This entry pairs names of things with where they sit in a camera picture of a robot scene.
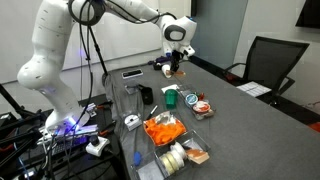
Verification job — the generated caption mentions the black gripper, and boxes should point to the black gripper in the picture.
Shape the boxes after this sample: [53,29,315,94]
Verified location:
[170,49,184,72]

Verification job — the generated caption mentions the wooden brick with orange print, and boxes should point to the wooden brick with orange print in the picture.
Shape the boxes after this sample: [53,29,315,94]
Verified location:
[169,68,186,78]
[185,148,211,165]

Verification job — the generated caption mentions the green plastic cup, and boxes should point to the green plastic cup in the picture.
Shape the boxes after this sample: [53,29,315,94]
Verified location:
[164,88,179,110]

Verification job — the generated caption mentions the purple folded umbrella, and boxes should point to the purple folded umbrella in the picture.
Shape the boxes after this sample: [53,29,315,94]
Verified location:
[148,54,174,66]

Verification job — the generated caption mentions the white paper card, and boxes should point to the white paper card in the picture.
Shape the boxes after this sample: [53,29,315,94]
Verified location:
[160,84,180,94]

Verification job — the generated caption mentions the teal round tin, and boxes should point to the teal round tin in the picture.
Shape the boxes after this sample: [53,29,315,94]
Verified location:
[185,93,199,106]

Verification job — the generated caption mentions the black mug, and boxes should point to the black mug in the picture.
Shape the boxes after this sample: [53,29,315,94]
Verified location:
[140,85,154,106]

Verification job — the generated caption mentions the red white round tin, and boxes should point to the red white round tin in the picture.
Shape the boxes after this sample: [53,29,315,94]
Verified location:
[192,100,212,114]

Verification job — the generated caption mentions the small clear plastic box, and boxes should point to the small clear plastic box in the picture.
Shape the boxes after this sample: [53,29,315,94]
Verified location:
[124,83,142,95]

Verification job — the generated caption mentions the black white marker pen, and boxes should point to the black white marker pen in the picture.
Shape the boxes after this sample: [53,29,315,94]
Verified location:
[145,105,159,121]

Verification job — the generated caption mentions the orange snack bag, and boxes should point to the orange snack bag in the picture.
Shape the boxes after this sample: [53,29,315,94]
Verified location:
[143,110,188,147]

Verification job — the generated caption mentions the black tripod stand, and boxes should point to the black tripod stand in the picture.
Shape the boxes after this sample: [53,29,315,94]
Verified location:
[87,24,110,78]

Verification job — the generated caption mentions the clear plastic organizer box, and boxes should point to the clear plastic organizer box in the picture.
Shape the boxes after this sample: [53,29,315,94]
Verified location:
[153,129,212,176]

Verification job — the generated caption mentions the orange black clamp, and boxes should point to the orange black clamp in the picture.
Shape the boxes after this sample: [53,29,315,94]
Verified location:
[99,121,118,138]
[95,100,114,110]

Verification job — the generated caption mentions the white tape roll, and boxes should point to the white tape roll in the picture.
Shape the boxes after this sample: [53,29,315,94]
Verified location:
[170,141,187,164]

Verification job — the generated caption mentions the black robot mounting cart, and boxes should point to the black robot mounting cart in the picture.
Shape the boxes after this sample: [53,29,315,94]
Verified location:
[0,83,128,180]

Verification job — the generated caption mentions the cream tape roll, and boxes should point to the cream tape roll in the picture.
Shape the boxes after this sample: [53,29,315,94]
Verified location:
[165,150,179,170]

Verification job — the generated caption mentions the black mesh office chair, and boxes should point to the black mesh office chair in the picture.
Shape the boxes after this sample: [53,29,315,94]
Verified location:
[222,35,311,108]

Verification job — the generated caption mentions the yellowish tape roll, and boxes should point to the yellowish tape roll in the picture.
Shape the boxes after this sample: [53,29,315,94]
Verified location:
[159,154,174,176]

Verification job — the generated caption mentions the small blue object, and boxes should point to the small blue object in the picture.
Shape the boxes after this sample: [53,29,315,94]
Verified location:
[133,151,143,167]

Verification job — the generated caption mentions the grey table cloth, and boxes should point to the grey table cloth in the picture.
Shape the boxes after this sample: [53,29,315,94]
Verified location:
[103,58,320,180]

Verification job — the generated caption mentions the white box black knob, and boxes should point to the white box black knob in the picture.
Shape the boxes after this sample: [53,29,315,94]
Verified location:
[85,135,111,158]

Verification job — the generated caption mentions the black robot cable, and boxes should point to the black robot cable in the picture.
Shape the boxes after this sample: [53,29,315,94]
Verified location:
[43,0,178,180]

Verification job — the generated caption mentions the black wall television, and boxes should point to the black wall television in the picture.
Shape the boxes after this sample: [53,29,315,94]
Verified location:
[294,0,320,29]

